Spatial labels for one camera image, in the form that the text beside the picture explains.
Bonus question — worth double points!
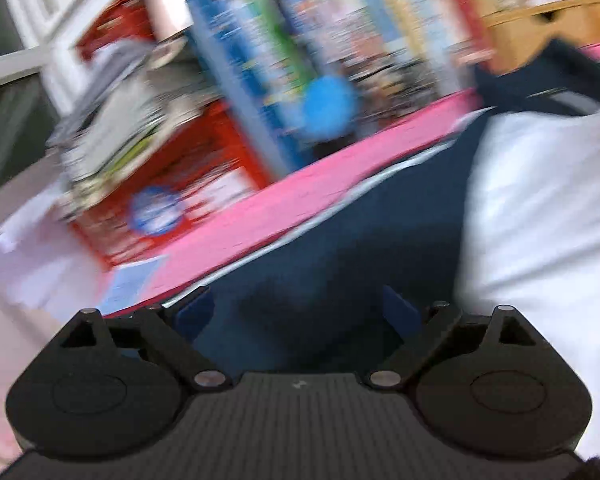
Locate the wooden drawer organizer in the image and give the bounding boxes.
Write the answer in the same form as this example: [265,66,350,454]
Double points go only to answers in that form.
[482,0,600,73]

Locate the pink bunny towel mat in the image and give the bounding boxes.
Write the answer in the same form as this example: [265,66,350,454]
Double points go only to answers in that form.
[99,39,600,319]

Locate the red plastic crate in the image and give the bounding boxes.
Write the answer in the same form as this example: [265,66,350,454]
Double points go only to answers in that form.
[69,101,273,268]

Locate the stack of papers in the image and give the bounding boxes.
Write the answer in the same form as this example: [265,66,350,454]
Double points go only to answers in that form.
[46,38,220,217]

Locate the navy and white jacket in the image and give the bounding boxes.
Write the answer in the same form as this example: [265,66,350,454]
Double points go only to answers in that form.
[194,41,600,456]

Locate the row of upright books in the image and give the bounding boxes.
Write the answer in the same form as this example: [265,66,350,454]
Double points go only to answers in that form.
[270,0,600,126]

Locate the white shelf frame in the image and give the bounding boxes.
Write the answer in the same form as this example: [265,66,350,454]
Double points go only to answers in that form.
[0,0,114,115]

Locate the light blue booklet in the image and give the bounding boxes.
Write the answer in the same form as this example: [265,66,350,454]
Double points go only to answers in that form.
[98,256,166,315]

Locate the blue ball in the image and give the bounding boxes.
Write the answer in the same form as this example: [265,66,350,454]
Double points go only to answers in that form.
[302,75,358,143]

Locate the tall blue picture books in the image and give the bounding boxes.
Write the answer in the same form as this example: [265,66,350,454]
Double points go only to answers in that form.
[186,0,314,178]

